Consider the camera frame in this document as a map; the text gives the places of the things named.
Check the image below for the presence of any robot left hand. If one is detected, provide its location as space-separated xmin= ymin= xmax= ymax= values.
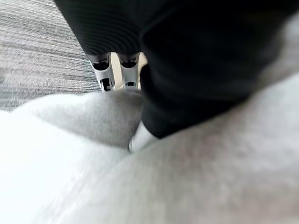
xmin=53 ymin=0 xmax=299 ymax=154

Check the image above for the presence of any light grey fabric cushion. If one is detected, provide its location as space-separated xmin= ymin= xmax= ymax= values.
xmin=0 ymin=18 xmax=299 ymax=224

